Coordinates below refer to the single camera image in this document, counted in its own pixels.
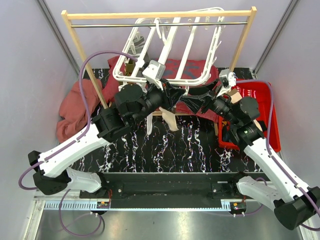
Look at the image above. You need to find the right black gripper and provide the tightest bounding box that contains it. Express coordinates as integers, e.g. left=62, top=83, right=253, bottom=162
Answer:
left=180, top=78, right=241, bottom=126

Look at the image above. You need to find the wooden clothes rack frame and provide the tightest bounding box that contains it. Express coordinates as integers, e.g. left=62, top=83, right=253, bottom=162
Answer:
left=61, top=6, right=257, bottom=109

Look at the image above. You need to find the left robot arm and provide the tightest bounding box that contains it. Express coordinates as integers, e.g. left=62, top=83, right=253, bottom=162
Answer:
left=28, top=79, right=186, bottom=198

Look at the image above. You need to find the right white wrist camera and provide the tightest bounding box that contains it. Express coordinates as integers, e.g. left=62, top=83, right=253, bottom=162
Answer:
left=216, top=68, right=236, bottom=97

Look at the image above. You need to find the metal rack rail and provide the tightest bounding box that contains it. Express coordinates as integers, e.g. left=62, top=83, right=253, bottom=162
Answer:
left=71, top=21, right=248, bottom=28

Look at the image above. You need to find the olive green ribbed sock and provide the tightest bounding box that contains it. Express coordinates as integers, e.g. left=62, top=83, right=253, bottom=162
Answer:
left=125, top=62, right=136, bottom=76

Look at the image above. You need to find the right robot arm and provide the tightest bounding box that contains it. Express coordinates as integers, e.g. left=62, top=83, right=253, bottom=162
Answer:
left=180, top=80, right=320, bottom=230

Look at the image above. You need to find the grey striped sock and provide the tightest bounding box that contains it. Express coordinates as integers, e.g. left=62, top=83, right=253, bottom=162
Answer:
left=132, top=34, right=146, bottom=58

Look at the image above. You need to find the red plastic bin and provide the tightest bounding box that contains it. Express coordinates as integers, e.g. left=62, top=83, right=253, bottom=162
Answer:
left=217, top=79, right=281, bottom=153

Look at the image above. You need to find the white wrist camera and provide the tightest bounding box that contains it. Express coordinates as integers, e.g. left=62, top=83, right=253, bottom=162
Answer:
left=216, top=68, right=236, bottom=97
left=142, top=60, right=166, bottom=91

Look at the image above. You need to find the white plastic clip hanger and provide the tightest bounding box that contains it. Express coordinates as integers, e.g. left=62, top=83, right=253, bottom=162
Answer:
left=112, top=16, right=225, bottom=87

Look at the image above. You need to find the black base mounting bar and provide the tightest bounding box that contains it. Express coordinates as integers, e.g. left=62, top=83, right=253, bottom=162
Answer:
left=79, top=172, right=244, bottom=211

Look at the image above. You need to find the pink crumpled cloth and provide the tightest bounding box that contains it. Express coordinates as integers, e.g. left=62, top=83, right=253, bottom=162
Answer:
left=56, top=79, right=100, bottom=143

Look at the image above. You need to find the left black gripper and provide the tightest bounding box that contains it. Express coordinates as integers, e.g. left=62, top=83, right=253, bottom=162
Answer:
left=131, top=78, right=186, bottom=126

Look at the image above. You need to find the red patterned pillow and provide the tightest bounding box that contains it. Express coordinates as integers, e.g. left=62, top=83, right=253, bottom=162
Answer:
left=102, top=56, right=219, bottom=123

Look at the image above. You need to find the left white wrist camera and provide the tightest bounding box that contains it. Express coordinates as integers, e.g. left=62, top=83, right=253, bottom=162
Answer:
left=142, top=60, right=166, bottom=91

